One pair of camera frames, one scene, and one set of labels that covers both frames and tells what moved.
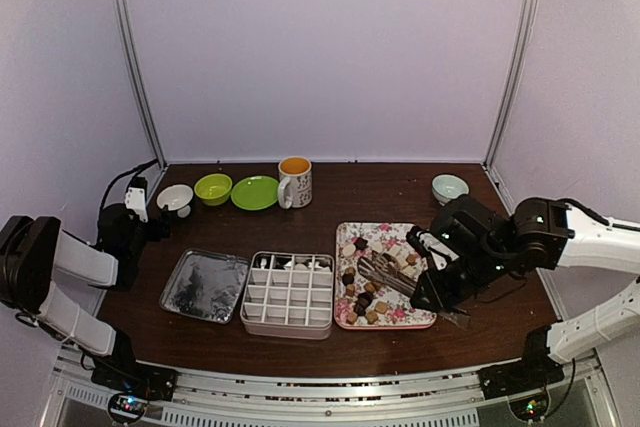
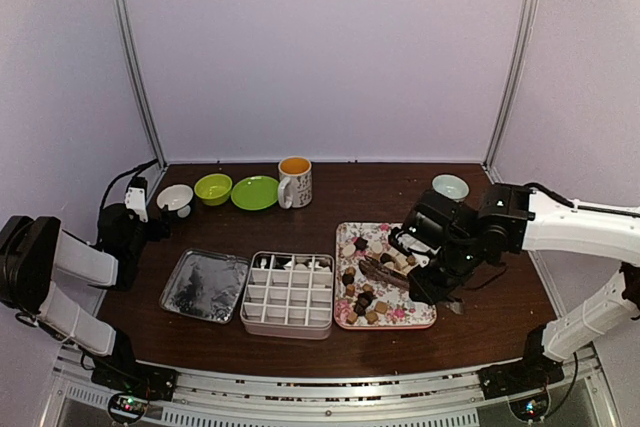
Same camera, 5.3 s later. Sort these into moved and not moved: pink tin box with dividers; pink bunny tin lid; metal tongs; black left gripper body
Moved: metal tongs
Not moved: pink bunny tin lid; pink tin box with dividers; black left gripper body
